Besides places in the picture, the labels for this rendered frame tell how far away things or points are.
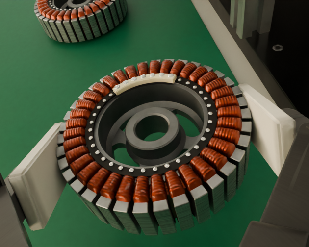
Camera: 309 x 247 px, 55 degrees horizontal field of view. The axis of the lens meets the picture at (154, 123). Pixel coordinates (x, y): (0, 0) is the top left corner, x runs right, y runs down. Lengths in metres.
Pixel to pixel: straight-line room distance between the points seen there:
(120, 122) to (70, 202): 0.08
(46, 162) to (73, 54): 0.22
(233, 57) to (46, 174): 0.22
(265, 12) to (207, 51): 0.07
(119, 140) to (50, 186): 0.05
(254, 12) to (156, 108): 0.15
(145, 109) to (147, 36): 0.19
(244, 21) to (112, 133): 0.17
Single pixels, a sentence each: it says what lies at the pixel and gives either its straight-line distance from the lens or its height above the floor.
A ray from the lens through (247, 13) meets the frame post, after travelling 0.29.
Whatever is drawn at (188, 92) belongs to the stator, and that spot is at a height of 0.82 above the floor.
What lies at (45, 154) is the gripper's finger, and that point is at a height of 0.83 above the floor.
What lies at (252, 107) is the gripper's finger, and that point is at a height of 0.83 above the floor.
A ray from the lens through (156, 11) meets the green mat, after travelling 0.40.
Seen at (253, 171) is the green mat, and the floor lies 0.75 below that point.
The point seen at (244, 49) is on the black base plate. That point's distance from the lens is 0.32.
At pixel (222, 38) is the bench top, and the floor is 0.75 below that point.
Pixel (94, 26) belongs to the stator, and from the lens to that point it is 0.37.
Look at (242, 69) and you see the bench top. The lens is 0.31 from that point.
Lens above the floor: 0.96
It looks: 51 degrees down
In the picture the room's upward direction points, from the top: 15 degrees counter-clockwise
